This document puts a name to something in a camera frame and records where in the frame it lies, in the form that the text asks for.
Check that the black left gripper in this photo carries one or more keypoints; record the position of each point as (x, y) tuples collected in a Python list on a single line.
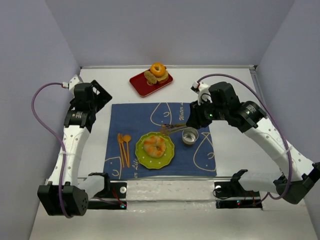
[(101, 93)]

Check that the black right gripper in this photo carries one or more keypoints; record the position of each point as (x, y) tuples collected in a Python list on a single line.
[(191, 119)]

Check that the silver metal tongs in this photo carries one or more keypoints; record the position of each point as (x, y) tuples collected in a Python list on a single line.
[(168, 129)]

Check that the pale croissant ring bread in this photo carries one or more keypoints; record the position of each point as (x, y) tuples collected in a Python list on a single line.
[(154, 146)]

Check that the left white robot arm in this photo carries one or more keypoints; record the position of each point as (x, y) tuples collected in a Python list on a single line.
[(62, 194)]

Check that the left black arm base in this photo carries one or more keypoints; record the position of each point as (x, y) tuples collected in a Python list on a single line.
[(113, 199)]

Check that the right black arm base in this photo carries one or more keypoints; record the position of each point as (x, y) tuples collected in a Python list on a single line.
[(231, 195)]

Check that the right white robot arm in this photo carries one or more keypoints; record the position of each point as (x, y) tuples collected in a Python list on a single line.
[(297, 174)]

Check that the lower speckled bread slice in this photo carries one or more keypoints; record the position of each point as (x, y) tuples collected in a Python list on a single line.
[(163, 79)]

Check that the green speckled bread slice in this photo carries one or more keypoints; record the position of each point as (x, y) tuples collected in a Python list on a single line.
[(151, 78)]

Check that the silver metal cup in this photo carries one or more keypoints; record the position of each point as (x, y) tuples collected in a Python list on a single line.
[(189, 136)]

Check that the red rectangular tray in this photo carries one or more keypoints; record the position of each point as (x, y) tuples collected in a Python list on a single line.
[(144, 88)]

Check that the orange plastic fork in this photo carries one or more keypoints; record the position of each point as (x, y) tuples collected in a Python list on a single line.
[(124, 150)]

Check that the green dotted plate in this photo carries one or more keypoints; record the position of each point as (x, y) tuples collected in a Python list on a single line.
[(150, 162)]

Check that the orange glazed donut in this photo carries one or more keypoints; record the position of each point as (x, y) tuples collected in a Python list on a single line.
[(158, 69)]

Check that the blue fish placemat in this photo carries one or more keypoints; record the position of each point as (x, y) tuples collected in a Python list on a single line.
[(138, 119)]

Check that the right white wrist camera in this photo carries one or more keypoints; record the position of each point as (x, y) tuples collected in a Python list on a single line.
[(202, 90)]

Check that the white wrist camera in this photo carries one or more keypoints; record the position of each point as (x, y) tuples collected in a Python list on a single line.
[(75, 80), (202, 90)]

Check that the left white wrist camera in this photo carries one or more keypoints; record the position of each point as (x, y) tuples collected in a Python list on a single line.
[(75, 80)]

